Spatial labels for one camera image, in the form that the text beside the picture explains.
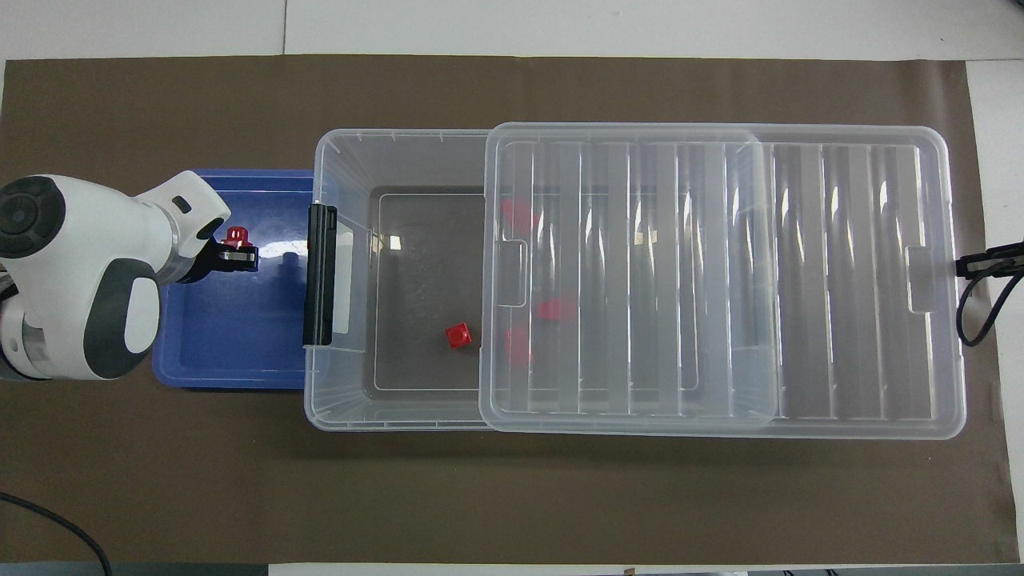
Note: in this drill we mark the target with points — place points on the blue plastic tray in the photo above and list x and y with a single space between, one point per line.
240 344

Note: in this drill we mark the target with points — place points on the brown paper mat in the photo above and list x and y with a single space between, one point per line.
160 480

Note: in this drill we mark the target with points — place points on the clear ribbed box lid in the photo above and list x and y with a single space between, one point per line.
848 280

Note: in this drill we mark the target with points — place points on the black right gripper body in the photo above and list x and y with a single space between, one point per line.
1012 258

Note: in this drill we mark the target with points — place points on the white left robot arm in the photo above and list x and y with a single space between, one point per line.
80 264

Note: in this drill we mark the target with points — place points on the red block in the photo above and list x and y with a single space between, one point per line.
458 336
235 237
555 309
518 214
518 344

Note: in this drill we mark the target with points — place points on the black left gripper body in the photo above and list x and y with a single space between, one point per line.
204 260

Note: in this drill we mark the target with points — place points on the clear plastic storage box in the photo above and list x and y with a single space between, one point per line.
416 264

